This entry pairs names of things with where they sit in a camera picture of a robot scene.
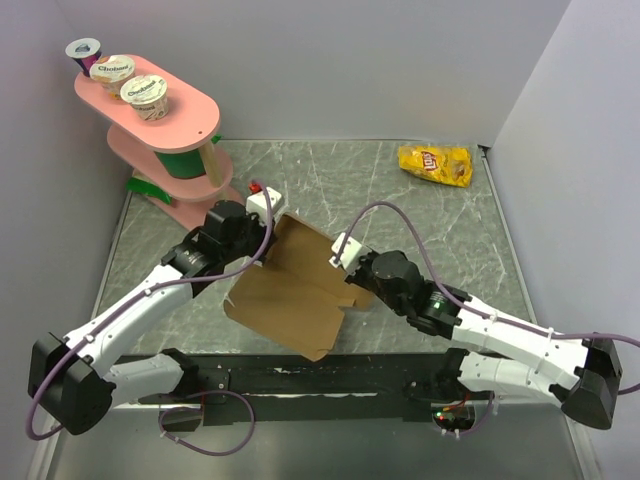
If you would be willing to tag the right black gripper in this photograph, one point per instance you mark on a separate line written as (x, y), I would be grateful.
(355, 277)

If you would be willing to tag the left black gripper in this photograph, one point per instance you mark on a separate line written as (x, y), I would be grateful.
(252, 219)

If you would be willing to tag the brown cardboard box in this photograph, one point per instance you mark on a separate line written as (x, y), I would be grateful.
(296, 298)

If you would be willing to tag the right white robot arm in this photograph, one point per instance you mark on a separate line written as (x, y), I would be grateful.
(499, 353)

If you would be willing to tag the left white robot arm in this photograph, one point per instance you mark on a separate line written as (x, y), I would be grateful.
(77, 379)

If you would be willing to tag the pink tiered shelf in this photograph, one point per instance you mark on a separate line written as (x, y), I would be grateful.
(193, 119)

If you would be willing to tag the yellow chips bag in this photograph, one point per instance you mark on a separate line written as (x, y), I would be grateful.
(446, 165)

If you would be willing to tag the white Chobani yogurt cup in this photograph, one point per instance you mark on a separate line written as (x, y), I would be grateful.
(147, 95)

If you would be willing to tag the orange Chobani yogurt cup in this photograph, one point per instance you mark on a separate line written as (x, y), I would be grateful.
(112, 72)

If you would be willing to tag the purple yogurt cup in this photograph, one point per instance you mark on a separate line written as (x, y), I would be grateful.
(85, 52)

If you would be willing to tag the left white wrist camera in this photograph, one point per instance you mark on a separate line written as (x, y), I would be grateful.
(264, 202)

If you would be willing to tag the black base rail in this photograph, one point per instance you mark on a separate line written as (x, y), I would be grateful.
(402, 386)

